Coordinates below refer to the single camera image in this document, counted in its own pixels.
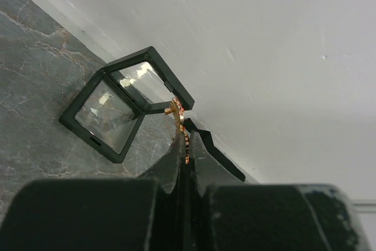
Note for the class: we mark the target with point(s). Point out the orange butterfly brooch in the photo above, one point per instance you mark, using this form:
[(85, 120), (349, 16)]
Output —
[(176, 109)]

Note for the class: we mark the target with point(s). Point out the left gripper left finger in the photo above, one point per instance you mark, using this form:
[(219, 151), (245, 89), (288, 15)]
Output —
[(99, 214)]

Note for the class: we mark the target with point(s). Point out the small black open box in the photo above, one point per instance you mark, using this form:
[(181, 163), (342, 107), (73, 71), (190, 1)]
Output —
[(108, 112)]

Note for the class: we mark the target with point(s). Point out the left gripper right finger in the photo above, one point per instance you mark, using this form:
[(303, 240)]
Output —
[(229, 214)]

